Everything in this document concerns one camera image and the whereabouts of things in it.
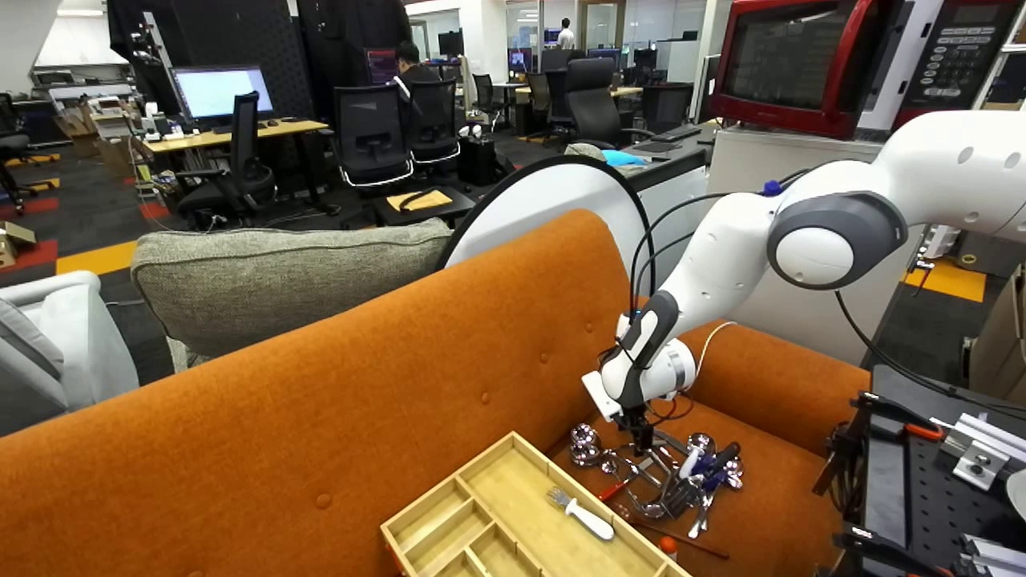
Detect black office chair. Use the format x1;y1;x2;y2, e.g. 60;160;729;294
637;81;696;137
405;73;465;170
561;56;636;146
329;82;421;197
174;89;282;230

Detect white shelf rack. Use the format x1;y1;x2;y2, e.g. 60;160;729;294
973;5;1026;117

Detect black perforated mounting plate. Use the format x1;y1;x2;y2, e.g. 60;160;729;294
822;363;1026;577

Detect white-handled utensil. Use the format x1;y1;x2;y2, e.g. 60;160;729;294
676;429;714;485

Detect white cable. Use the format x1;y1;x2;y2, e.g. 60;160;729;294
696;316;739;363

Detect wooden cutlery tray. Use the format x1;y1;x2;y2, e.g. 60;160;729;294
379;429;693;577

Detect orange-handled black clamp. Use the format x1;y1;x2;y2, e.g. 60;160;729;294
848;390;951;448

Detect yellow folder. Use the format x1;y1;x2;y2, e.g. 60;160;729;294
381;185;458;217

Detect thin red stick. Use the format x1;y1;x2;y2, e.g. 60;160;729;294
652;526;736;564

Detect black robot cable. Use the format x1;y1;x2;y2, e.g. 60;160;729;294
626;189;734;304

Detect grey cushion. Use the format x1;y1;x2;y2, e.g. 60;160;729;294
129;217;454;363

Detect black-handled utensil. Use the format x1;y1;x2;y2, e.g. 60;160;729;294
655;472;705;524

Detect aluminium bracket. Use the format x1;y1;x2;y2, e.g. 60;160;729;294
933;406;1026;498

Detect seated person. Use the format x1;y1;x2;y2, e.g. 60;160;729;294
388;40;434;89

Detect blue-handled utensil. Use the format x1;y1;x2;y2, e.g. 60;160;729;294
696;440;751;498

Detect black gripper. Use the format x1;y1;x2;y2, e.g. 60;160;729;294
614;395;660;460

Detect computer monitor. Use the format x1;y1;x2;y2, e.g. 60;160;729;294
171;64;280;127

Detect wooden office desk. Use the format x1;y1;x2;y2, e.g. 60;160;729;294
137;117;334;160

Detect white grey armchair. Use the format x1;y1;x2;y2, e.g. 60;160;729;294
0;268;145;440

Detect white-handled knife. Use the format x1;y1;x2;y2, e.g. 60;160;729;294
545;487;619;545

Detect orange fabric sofa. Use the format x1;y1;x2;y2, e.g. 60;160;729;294
0;204;874;577

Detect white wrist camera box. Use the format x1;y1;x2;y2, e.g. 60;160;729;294
579;373;626;427

